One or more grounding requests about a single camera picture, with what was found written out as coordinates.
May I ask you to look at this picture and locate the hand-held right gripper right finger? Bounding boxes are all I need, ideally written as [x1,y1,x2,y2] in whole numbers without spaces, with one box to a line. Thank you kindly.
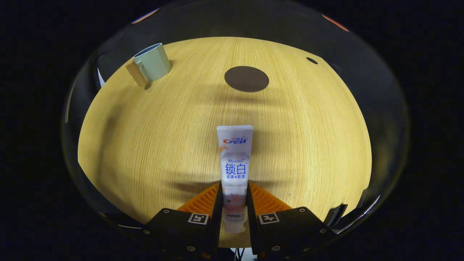
[246,182,336,260]

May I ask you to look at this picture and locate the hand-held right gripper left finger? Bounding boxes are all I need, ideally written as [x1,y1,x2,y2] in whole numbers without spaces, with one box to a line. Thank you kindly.
[144,182,223,260]

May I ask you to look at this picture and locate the white toothpaste tube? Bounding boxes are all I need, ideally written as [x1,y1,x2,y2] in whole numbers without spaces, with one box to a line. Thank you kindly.
[217,125,254,233]

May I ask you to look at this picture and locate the dark round coaster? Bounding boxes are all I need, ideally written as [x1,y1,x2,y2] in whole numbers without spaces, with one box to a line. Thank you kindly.
[224,66,269,92]

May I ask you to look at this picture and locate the light blue cup wooden handle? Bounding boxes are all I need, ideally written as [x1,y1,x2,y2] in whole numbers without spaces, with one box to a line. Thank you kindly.
[126,43,172,87]

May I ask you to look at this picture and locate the wooden desktop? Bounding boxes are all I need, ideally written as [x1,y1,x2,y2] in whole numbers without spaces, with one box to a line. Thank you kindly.
[77,36,373,249]

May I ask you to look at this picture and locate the white-edged panel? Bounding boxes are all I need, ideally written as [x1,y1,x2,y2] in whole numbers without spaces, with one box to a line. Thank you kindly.
[359,188,382,220]

